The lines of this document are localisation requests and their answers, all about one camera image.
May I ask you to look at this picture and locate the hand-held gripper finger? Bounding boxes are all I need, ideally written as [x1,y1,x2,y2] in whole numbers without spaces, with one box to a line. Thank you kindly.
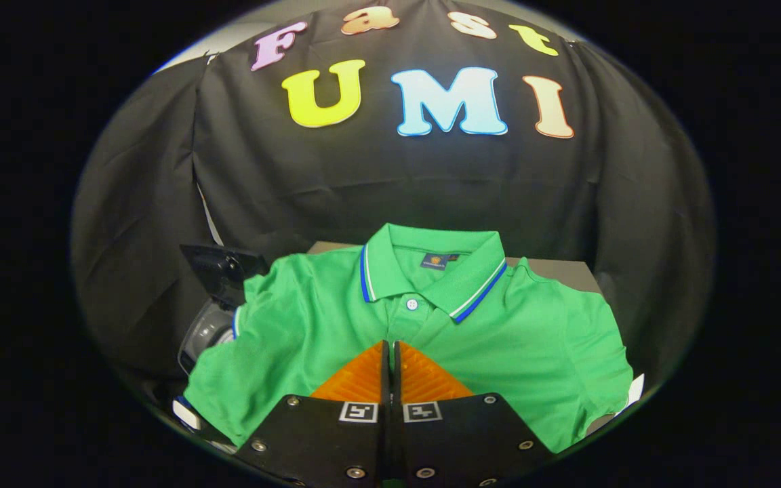
[390,340,554,487]
[235,340,391,487]

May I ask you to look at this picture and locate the green polo shirt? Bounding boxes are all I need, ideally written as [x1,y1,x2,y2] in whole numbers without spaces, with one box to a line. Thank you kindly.
[184,224,635,453]

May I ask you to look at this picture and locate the grey metal cabinet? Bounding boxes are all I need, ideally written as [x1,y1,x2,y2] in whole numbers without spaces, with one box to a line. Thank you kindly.
[308,241,601,296]

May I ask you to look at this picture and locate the black backdrop cloth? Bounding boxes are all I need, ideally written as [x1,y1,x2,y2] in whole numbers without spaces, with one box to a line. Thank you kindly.
[71,0,717,407]

